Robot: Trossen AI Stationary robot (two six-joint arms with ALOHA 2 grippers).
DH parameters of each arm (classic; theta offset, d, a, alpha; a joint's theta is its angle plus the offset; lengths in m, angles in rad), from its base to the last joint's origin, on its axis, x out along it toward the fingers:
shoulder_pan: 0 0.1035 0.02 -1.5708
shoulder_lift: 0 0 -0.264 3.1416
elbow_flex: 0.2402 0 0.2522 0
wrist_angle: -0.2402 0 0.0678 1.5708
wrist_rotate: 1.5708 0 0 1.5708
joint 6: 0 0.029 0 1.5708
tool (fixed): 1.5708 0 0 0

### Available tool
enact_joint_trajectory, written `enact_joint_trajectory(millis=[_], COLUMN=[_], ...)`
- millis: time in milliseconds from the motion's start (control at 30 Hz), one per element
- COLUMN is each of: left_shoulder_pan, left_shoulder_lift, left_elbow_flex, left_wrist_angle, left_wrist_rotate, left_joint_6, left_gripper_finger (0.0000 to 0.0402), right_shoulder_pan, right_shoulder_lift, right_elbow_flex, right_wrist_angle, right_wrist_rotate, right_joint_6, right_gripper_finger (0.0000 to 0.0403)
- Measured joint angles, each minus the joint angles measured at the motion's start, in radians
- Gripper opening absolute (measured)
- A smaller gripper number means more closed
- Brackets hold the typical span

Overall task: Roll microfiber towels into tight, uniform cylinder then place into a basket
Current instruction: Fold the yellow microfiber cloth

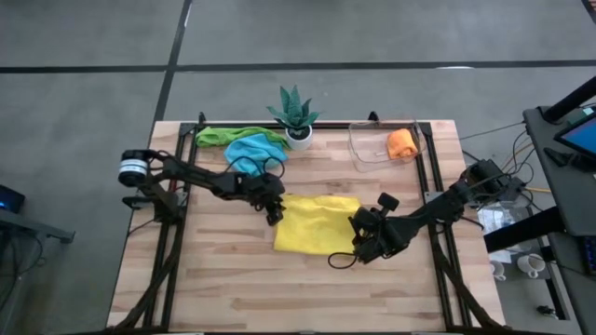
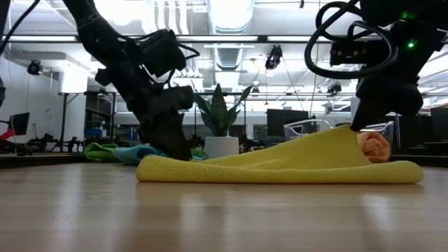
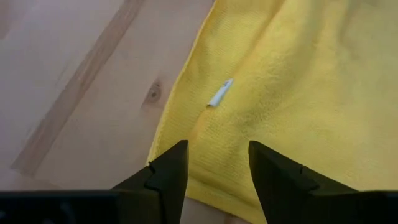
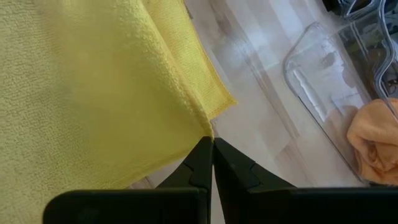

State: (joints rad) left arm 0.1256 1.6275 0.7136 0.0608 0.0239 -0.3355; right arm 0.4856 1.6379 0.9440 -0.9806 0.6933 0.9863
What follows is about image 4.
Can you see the yellow microfiber towel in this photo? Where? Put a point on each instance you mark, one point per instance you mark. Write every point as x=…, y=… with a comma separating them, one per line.
x=93, y=93

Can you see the orange microfiber towel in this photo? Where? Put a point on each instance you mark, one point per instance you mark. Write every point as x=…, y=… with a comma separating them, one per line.
x=376, y=140

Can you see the clear plastic basket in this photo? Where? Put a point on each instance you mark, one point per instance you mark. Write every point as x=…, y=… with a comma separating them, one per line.
x=335, y=77

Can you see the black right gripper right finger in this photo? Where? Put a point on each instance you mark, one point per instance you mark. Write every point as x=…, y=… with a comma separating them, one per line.
x=245, y=180

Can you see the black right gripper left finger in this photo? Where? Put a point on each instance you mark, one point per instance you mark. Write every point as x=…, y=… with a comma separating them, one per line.
x=192, y=174

